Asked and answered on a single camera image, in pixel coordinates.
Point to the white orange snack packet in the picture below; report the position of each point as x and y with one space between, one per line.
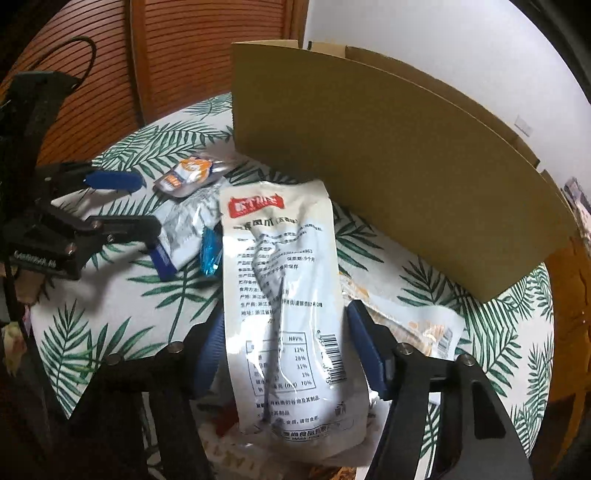
415 323

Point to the brown cardboard box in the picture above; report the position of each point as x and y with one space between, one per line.
392 161

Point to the white wall socket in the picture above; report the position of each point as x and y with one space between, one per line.
524 125

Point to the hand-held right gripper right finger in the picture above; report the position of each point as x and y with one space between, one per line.
364 341

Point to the brown slatted wardrobe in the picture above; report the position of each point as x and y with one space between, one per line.
184 55

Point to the silver white snack packet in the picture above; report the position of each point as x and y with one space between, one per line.
184 221

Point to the small orange snack packet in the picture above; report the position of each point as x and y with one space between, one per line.
189 173

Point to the large white snack packet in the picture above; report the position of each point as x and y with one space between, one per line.
277 277

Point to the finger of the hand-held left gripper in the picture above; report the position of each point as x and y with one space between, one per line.
115 179
162 261

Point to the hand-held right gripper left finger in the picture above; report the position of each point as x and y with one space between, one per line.
210 350

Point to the wooden cabinet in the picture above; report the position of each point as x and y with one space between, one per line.
568 286

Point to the leaf print cloth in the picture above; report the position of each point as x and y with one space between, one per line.
138 300

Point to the blue candy wrapper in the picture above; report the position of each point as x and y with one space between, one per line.
210 251

